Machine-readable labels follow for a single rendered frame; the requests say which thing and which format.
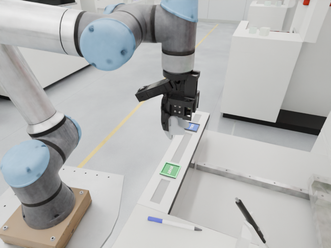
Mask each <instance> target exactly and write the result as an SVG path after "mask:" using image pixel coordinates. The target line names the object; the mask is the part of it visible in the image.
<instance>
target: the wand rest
mask: <svg viewBox="0 0 331 248"><path fill-rule="evenodd" d="M250 215H251V217H252V218H253V220H254V221H255V223H256V224H257V226H258V227H259V228H260V230H261V232H262V234H263V235H264V239H265V240H267V239H268V238H269V237H268V235H267V233H266V232H265V230H264V229H263V227H262V225H261V224H260V222H259V221H258V219H257V217H256V216H255V214H254V213H253V212H252V211H251V212H250ZM244 219H245V221H244V223H245V225H246V226H245V225H242V228H241V231H240V234H239V236H238V239H237V242H236V245H235V248H249V245H250V243H251V240H252V236H253V237H254V239H255V240H256V242H257V243H258V245H259V248H266V246H265V244H264V243H263V242H262V240H261V239H260V237H259V235H258V234H257V232H256V231H255V229H254V227H253V226H252V225H251V224H250V223H249V222H248V221H247V220H246V218H245V217H244Z"/></svg>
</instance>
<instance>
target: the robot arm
mask: <svg viewBox="0 0 331 248"><path fill-rule="evenodd" d="M198 2H199V1H198V0H161V2H160V4H157V5H154V4H125V3H118V4H109V5H107V6H106V7H105V9H104V12H103V14H101V13H94V12H89V11H84V10H77V9H71V8H65V7H59V6H53V5H47V4H41V3H36V2H30V1H23V0H0V85H1V87H2V88H3V90H4V91H5V92H6V94H7V95H8V97H9V98H10V99H11V101H12V102H13V104H14V105H15V106H16V108H17V109H18V110H19V112H20V113H21V115H22V116H23V117H24V119H25V120H26V122H27V123H28V126H27V129H26V131H27V133H28V134H29V136H30V137H31V138H32V140H27V141H23V142H21V143H20V145H15V146H13V147H12V148H11V149H9V150H8V151H7V152H6V153H5V155H4V156H3V158H2V160H1V163H0V170H1V172H2V174H3V177H4V179H5V181H6V182H7V184H9V185H10V187H11V188H12V190H13V191H14V193H15V194H16V196H17V197H18V199H19V200H20V202H21V206H22V217H23V220H24V221H25V223H26V224H27V225H28V226H29V227H30V228H32V229H37V230H42V229H48V228H51V227H53V226H56V225H57V224H59V223H61V222H62V221H63V220H65V219H66V218H67V217H68V216H69V215H70V213H71V212H72V210H73V208H74V206H75V195H74V193H73V191H72V189H71V188H70V187H69V186H67V185H66V184H65V183H64V182H62V180H61V178H60V176H59V170H60V169H61V167H62V166H63V164H64V163H65V162H66V160H67V159H68V157H69V156H70V154H71V153H72V152H73V150H74V149H75V148H76V147H77V145H78V143H79V141H80V139H81V135H82V132H81V128H80V125H79V124H78V122H77V121H76V120H75V119H71V117H70V116H68V115H65V114H64V113H63V112H61V111H57V110H56V109H55V108H54V106H53V104H52V103H51V101H50V99H49V98H48V96H47V95H46V93H45V91H44V90H43V88H42V86H41V85H40V83H39V81H38V80H37V78H36V77H35V75H34V73H33V72H32V70H31V68H30V67H29V65H28V63H27V62H26V60H25V58H24V57H23V55H22V53H21V52H20V50H19V48H18V46H19V47H24V48H30V49H36V50H42V51H47V52H53V53H59V54H65V55H71V56H76V57H82V58H85V60H86V61H87V62H88V63H89V64H91V65H92V66H94V67H96V68H97V69H99V70H102V71H113V70H116V69H118V68H120V67H121V66H122V65H124V64H125V63H126V62H127V61H129V60H130V58H131V57H132V56H133V54H134V52H135V50H136V49H137V47H138V46H139V45H140V44H141V43H161V44H162V69H163V76H164V77H165V79H163V80H160V81H157V82H155V83H152V84H150V85H148V86H143V87H141V88H140V89H138V91H137V93H136V94H135V96H136V98H137V100H138V101H139V102H142V101H146V100H149V99H150V98H153V97H156V96H159V95H163V97H162V100H161V124H162V128H163V130H164V132H165V134H166V136H167V137H168V138H169V139H170V140H172V138H173V135H184V134H185V133H186V131H185V129H184V128H188V127H189V122H188V121H192V113H195V112H196V110H197V108H198V107H199V94H200V91H199V90H197V89H198V78H199V77H200V71H199V70H193V69H194V62H195V47H196V34H197V23H198ZM188 115H189V116H190V117H189V116H188Z"/></svg>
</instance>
